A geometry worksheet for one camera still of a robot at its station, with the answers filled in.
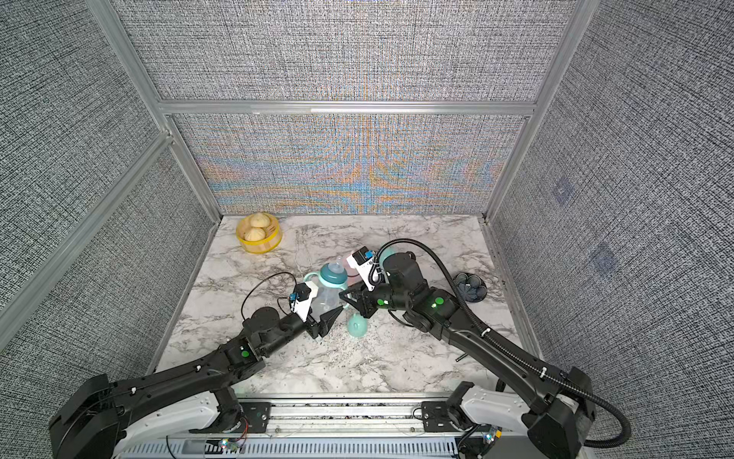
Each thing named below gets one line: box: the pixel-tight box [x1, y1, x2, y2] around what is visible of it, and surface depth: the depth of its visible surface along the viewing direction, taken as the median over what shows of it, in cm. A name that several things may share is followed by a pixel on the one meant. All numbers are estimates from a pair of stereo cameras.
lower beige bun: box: [244, 227, 267, 241], surface depth 108 cm
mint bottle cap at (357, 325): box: [346, 312, 368, 338], surface depth 88 cm
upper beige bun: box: [249, 212, 272, 228], surface depth 112 cm
